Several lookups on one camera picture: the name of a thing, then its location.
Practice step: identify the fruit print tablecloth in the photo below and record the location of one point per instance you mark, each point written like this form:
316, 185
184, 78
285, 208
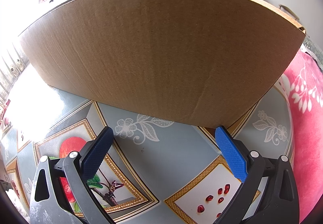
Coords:
164, 169

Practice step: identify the brown cardboard box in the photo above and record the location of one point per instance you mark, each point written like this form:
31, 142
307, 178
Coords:
198, 62

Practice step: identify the pink floral blanket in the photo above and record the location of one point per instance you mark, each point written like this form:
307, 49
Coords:
303, 83

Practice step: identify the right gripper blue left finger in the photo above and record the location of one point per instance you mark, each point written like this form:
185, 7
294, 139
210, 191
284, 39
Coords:
48, 203

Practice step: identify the grey lace pillow cover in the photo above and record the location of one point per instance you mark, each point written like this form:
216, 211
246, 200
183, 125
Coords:
309, 47

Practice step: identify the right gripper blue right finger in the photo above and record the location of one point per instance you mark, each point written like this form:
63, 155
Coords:
279, 203

